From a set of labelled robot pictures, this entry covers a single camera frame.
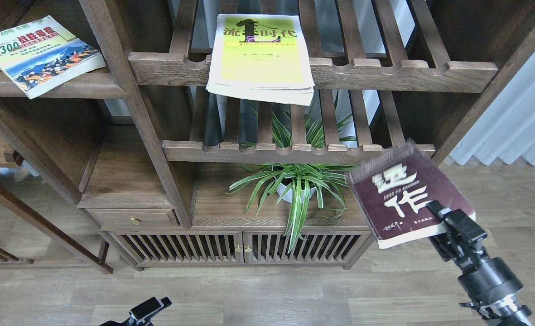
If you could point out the yellow green cover book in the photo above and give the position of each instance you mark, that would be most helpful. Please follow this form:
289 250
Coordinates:
261 57

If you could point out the green spider plant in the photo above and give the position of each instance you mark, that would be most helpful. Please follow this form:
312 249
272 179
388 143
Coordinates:
299 181

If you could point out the white pleated curtain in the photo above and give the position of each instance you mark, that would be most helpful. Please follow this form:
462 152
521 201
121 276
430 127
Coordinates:
506 130

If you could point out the brass drawer knob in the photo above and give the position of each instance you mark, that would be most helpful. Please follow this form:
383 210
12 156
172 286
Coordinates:
134 220

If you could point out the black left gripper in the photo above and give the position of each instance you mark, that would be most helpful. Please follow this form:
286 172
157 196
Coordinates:
141 314

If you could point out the white plant pot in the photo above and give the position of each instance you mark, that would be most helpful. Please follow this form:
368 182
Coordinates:
286 192

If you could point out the white blue illustrated book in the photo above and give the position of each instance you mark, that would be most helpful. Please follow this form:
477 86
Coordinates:
42 54

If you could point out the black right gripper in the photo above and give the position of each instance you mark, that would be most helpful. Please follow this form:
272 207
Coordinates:
490 283

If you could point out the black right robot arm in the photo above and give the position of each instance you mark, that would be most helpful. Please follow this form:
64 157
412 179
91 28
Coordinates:
506 317

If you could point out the maroon cover book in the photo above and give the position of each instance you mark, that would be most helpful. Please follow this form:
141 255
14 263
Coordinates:
394 189

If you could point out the dark wooden bookshelf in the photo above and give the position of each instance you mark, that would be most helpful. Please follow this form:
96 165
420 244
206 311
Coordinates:
141 138

